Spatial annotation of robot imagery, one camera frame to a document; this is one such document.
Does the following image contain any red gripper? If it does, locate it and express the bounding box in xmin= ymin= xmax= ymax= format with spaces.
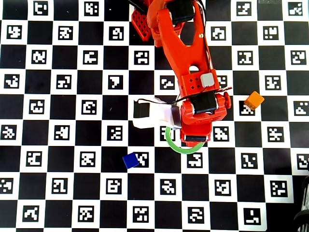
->
xmin=179 ymin=91 xmax=233 ymax=148

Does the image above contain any orange cube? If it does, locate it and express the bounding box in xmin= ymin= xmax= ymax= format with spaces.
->
xmin=243 ymin=91 xmax=265 ymax=111

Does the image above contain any blue cube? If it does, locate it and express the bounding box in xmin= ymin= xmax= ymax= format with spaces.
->
xmin=122 ymin=152 xmax=140 ymax=169

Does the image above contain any red perforated robot base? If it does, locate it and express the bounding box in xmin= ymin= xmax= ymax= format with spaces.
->
xmin=131 ymin=9 xmax=161 ymax=48

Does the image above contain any black white marker checkerboard mat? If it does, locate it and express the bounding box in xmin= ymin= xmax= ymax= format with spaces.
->
xmin=0 ymin=0 xmax=309 ymax=230

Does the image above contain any green flat ring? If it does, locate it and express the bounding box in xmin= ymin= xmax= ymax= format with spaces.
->
xmin=165 ymin=125 xmax=208 ymax=155

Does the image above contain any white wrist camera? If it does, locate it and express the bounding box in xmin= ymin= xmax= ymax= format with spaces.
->
xmin=132 ymin=97 xmax=183 ymax=131

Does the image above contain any thin black camera cable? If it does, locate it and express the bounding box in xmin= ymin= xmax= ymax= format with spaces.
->
xmin=136 ymin=86 xmax=234 ymax=105

